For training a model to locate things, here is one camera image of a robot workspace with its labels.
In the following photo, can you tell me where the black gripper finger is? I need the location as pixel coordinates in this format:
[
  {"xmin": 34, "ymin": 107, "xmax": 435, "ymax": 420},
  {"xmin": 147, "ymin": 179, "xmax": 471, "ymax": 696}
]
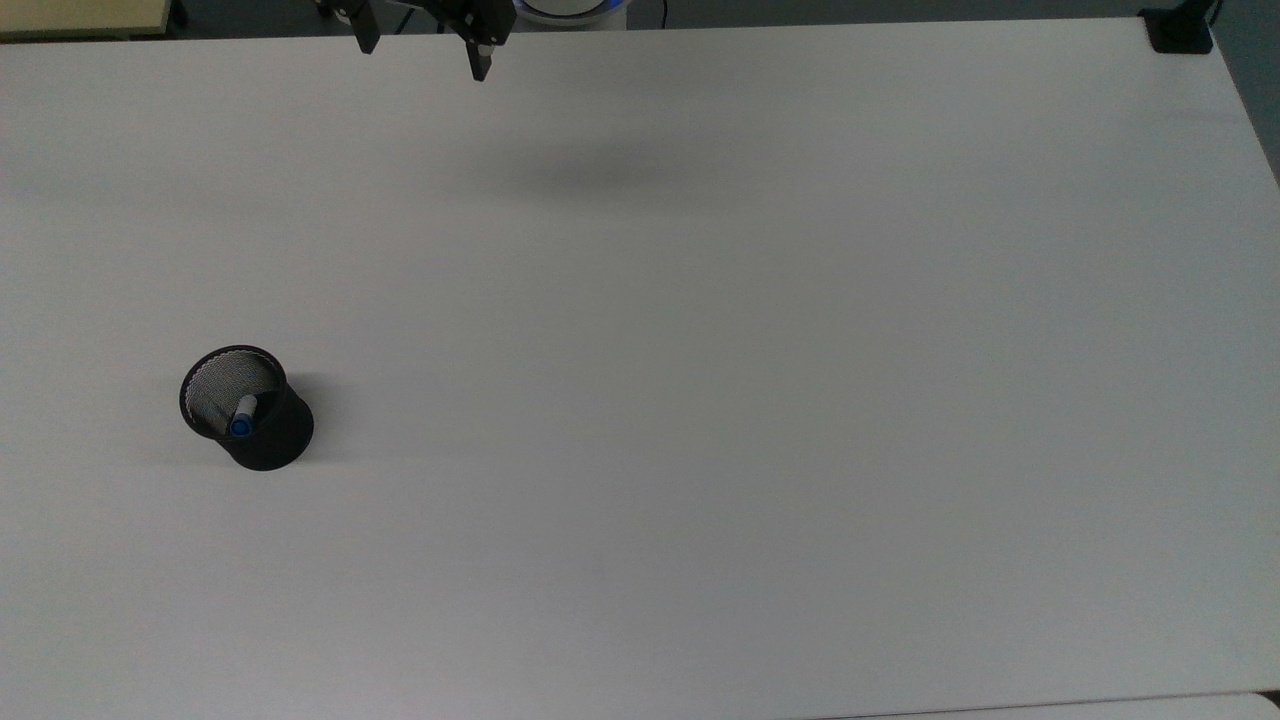
[
  {"xmin": 320, "ymin": 0, "xmax": 383, "ymax": 57},
  {"xmin": 430, "ymin": 0, "xmax": 518, "ymax": 83}
]

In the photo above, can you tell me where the black mesh pen cup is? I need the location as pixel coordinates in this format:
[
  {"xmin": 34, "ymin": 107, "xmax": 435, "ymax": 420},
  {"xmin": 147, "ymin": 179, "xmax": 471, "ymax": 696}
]
[{"xmin": 179, "ymin": 345, "xmax": 316, "ymax": 473}]

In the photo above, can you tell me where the beige wooden desk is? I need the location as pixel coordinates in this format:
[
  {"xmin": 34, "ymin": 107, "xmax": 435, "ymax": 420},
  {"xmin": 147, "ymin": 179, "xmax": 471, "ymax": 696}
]
[{"xmin": 0, "ymin": 0, "xmax": 187, "ymax": 40}]

